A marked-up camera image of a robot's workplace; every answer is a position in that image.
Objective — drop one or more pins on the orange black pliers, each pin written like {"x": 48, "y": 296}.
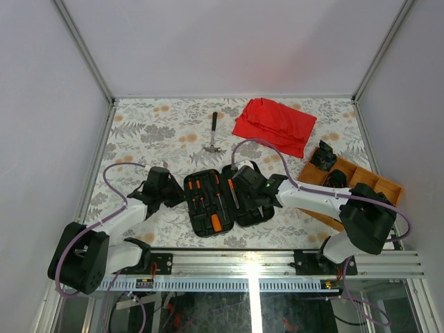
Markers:
{"x": 261, "y": 211}

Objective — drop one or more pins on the orange handled utility knife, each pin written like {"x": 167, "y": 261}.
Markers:
{"x": 232, "y": 190}

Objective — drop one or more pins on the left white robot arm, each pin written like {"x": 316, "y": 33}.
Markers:
{"x": 86, "y": 253}

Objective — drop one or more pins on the aluminium front rail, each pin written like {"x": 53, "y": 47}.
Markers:
{"x": 208, "y": 270}

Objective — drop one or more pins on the black handled hammer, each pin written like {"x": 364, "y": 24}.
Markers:
{"x": 211, "y": 148}

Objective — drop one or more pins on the red folded cloth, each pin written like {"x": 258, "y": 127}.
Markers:
{"x": 284, "y": 127}

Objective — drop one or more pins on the black plastic tool case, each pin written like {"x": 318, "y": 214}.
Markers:
{"x": 201, "y": 220}

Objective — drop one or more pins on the wooden compartment tray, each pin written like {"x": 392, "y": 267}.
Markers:
{"x": 347, "y": 174}

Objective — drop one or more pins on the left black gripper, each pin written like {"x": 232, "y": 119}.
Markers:
{"x": 181, "y": 195}

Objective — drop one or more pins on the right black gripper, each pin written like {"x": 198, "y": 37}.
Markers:
{"x": 248, "y": 205}

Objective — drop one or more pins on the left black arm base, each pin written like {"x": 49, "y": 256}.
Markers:
{"x": 149, "y": 263}

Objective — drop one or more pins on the small orange black screwdriver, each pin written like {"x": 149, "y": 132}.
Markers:
{"x": 200, "y": 193}

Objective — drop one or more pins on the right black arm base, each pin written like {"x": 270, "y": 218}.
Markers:
{"x": 311, "y": 262}

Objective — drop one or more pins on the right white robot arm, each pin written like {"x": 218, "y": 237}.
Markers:
{"x": 366, "y": 219}

